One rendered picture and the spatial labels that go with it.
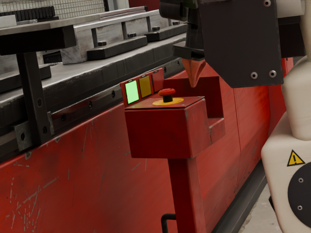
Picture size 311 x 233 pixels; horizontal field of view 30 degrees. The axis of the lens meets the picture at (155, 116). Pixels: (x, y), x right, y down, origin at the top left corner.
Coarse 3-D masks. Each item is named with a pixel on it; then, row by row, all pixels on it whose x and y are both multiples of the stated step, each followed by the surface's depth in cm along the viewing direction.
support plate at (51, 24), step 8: (88, 16) 107; (96, 16) 110; (32, 24) 106; (40, 24) 96; (48, 24) 95; (56, 24) 97; (64, 24) 99; (72, 24) 102; (0, 32) 99; (8, 32) 99; (16, 32) 98
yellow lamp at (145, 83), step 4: (148, 76) 141; (140, 80) 138; (144, 80) 140; (148, 80) 141; (140, 84) 138; (144, 84) 140; (148, 84) 141; (144, 88) 140; (148, 88) 141; (144, 92) 140; (148, 92) 141; (144, 96) 140
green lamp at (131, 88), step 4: (128, 84) 133; (132, 84) 135; (136, 84) 136; (128, 88) 133; (132, 88) 135; (136, 88) 136; (128, 92) 133; (132, 92) 135; (136, 92) 136; (128, 96) 133; (132, 96) 135; (136, 96) 136; (128, 100) 133; (132, 100) 135
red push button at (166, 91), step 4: (168, 88) 133; (172, 88) 132; (160, 92) 131; (164, 92) 130; (168, 92) 130; (172, 92) 131; (164, 96) 132; (168, 96) 131; (164, 100) 132; (168, 100) 132; (172, 100) 132
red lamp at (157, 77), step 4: (160, 72) 146; (152, 76) 143; (156, 76) 145; (160, 76) 146; (156, 80) 145; (160, 80) 146; (156, 84) 145; (160, 84) 146; (156, 88) 145; (160, 88) 146
